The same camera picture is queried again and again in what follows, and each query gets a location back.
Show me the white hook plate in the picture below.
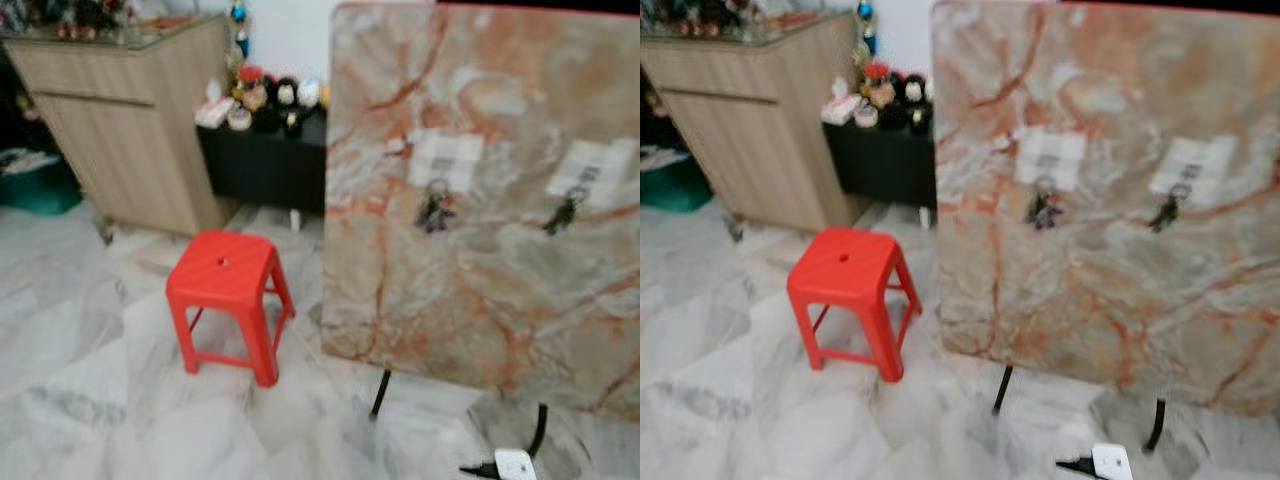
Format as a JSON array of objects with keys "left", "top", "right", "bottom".
[
  {"left": 547, "top": 138, "right": 638, "bottom": 209},
  {"left": 1015, "top": 125, "right": 1088, "bottom": 191},
  {"left": 1148, "top": 135, "right": 1239, "bottom": 201},
  {"left": 408, "top": 128, "right": 486, "bottom": 191}
]

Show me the orange veined marble table top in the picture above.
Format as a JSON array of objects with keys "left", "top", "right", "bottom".
[
  {"left": 930, "top": 0, "right": 1280, "bottom": 419},
  {"left": 320, "top": 0, "right": 641, "bottom": 421}
]

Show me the purple tagged key bunch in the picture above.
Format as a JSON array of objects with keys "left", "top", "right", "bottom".
[
  {"left": 1025, "top": 178, "right": 1066, "bottom": 233},
  {"left": 414, "top": 178, "right": 458, "bottom": 236}
]

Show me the dark key bunch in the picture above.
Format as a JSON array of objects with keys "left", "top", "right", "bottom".
[
  {"left": 1148, "top": 183, "right": 1193, "bottom": 234},
  {"left": 543, "top": 185, "right": 591, "bottom": 238}
]

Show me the red plastic stool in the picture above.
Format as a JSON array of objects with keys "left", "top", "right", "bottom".
[
  {"left": 165, "top": 230, "right": 297, "bottom": 388},
  {"left": 786, "top": 226, "right": 924, "bottom": 384}
]

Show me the green basket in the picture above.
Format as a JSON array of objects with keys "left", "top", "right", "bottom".
[
  {"left": 640, "top": 148, "right": 713, "bottom": 213},
  {"left": 0, "top": 150, "right": 83, "bottom": 216}
]

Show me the black low cabinet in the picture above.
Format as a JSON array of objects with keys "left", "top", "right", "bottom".
[
  {"left": 822, "top": 105, "right": 938, "bottom": 211},
  {"left": 197, "top": 105, "right": 329, "bottom": 216}
]

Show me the light wooden cabinet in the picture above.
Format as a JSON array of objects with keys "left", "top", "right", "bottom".
[
  {"left": 640, "top": 12, "right": 871, "bottom": 231},
  {"left": 0, "top": 15, "right": 241, "bottom": 238}
]

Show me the gold and blue trophy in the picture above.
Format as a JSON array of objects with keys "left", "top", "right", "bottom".
[
  {"left": 856, "top": 0, "right": 879, "bottom": 56},
  {"left": 228, "top": 0, "right": 251, "bottom": 61}
]

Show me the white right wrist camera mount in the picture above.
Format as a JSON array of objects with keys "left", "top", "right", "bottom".
[
  {"left": 495, "top": 448, "right": 539, "bottom": 480},
  {"left": 1092, "top": 443, "right": 1134, "bottom": 480}
]

